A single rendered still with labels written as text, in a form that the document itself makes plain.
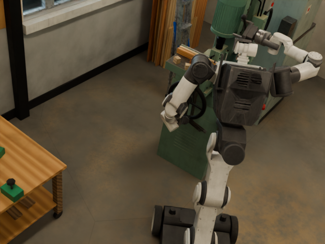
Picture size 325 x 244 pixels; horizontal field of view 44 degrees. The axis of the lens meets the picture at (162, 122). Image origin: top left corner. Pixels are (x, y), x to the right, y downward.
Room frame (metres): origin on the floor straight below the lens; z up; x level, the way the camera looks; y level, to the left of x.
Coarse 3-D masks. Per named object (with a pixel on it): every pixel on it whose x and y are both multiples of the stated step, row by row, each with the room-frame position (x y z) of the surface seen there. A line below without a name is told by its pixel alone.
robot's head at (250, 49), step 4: (240, 44) 1.87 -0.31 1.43; (244, 44) 1.87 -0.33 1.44; (248, 44) 1.87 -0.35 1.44; (252, 44) 1.88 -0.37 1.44; (256, 44) 1.88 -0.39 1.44; (240, 48) 1.86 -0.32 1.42; (244, 48) 1.85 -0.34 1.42; (248, 48) 1.85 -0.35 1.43; (252, 48) 1.85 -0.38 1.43; (256, 48) 1.85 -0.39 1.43; (236, 52) 1.85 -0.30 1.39; (240, 52) 1.86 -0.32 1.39; (244, 52) 1.85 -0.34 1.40; (248, 52) 1.84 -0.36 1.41; (252, 52) 1.84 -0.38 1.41; (256, 52) 1.85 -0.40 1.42; (240, 56) 1.84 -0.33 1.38; (244, 56) 1.84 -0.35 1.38; (252, 56) 1.85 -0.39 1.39; (248, 60) 1.84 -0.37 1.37
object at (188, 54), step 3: (177, 48) 2.57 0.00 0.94; (180, 48) 2.57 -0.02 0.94; (177, 51) 2.56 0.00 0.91; (180, 51) 2.55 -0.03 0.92; (183, 51) 2.55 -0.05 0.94; (186, 51) 2.55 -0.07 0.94; (180, 54) 2.55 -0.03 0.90; (183, 54) 2.54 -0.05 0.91; (186, 54) 2.53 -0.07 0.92; (189, 54) 2.52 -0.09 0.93; (192, 54) 2.52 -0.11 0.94; (186, 57) 2.53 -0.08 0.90; (189, 57) 2.52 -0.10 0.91; (192, 57) 2.51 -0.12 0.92
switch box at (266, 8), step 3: (267, 0) 2.63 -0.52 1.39; (270, 0) 2.62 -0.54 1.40; (273, 0) 2.67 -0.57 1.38; (267, 3) 2.63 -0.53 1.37; (270, 3) 2.63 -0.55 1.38; (261, 6) 2.64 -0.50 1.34; (264, 6) 2.63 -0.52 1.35; (267, 6) 2.62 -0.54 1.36; (270, 6) 2.65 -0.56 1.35; (264, 9) 2.63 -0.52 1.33; (267, 9) 2.62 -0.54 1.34
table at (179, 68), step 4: (180, 56) 2.53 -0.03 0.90; (168, 60) 2.44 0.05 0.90; (172, 60) 2.45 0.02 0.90; (184, 60) 2.49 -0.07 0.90; (188, 60) 2.50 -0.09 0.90; (168, 64) 2.41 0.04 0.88; (172, 64) 2.40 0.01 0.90; (176, 64) 2.41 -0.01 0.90; (180, 64) 2.42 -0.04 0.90; (184, 64) 2.43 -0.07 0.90; (168, 68) 2.41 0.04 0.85; (172, 68) 2.40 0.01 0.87; (176, 68) 2.39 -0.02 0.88; (180, 68) 2.37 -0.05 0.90; (184, 68) 2.38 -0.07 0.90; (176, 72) 2.38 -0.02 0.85; (180, 72) 2.37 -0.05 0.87; (184, 72) 2.36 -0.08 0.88; (212, 84) 2.26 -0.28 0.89; (208, 88) 2.24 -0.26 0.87; (212, 88) 2.26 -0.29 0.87; (204, 92) 2.18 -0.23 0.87; (208, 92) 2.21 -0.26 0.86
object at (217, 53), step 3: (225, 45) 2.51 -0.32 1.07; (213, 48) 2.43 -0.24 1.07; (222, 48) 2.46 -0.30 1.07; (225, 48) 2.47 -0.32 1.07; (210, 51) 2.42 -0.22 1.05; (213, 51) 2.41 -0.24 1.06; (216, 51) 2.40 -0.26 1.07; (219, 51) 2.41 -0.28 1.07; (222, 51) 2.43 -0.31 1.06; (210, 54) 2.42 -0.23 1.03; (213, 54) 2.41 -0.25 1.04; (216, 54) 2.40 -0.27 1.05; (219, 54) 2.39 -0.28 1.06; (225, 54) 2.51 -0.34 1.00; (213, 57) 2.40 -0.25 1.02; (216, 57) 2.40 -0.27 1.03; (219, 57) 2.40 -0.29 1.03; (216, 60) 2.39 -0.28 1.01
